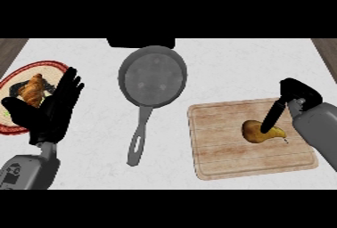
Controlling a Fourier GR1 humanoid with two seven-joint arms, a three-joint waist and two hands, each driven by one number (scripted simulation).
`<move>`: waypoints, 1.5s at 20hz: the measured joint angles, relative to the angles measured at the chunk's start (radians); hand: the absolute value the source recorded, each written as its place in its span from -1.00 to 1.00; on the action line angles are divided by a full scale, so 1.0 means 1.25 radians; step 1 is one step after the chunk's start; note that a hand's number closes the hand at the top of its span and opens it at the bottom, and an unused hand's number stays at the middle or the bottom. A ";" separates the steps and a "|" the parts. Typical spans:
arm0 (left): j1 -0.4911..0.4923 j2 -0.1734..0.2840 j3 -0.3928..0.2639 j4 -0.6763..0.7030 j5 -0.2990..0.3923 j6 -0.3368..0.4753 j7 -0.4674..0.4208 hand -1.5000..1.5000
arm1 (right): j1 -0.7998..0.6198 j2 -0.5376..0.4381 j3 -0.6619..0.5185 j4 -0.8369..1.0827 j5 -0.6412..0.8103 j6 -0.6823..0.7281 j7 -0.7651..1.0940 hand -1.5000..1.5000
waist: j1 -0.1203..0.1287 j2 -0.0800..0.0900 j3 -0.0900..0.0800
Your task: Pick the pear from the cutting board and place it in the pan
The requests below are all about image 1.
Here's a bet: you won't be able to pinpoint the yellow-brown pear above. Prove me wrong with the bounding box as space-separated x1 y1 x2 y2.
241 119 288 144

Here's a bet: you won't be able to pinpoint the wooden cutting board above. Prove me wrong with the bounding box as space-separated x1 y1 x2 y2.
186 97 319 182

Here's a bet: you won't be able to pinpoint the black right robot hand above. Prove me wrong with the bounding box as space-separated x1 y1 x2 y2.
259 77 324 134

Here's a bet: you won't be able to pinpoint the grey frying pan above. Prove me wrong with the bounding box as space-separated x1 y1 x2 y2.
117 45 189 167

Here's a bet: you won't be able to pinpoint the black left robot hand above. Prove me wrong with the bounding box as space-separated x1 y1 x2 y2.
0 67 86 146

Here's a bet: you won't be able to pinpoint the red-rimmed round plate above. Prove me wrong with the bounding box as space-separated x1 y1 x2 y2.
0 60 71 136

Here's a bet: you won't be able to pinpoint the brown croissant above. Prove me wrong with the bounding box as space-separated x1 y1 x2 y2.
18 73 47 109

